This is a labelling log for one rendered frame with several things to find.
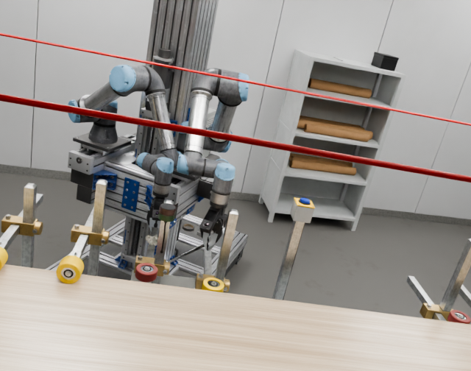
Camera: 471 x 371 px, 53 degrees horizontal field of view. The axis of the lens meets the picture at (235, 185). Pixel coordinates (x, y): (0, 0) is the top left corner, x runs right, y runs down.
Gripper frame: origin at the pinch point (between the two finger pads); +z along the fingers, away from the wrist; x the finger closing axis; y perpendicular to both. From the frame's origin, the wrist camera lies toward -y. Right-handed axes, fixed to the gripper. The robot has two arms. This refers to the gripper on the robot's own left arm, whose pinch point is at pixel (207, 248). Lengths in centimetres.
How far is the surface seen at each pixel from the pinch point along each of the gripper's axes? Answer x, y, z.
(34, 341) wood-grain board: 21, -74, 6
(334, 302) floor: -55, 152, 89
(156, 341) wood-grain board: -8, -55, 6
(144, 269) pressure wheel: 14.5, -24.3, 4.1
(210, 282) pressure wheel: -9.1, -16.4, 4.0
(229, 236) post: -8.9, -3.1, -9.8
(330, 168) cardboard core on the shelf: -16, 282, 28
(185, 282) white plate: 4.9, -4.1, 16.0
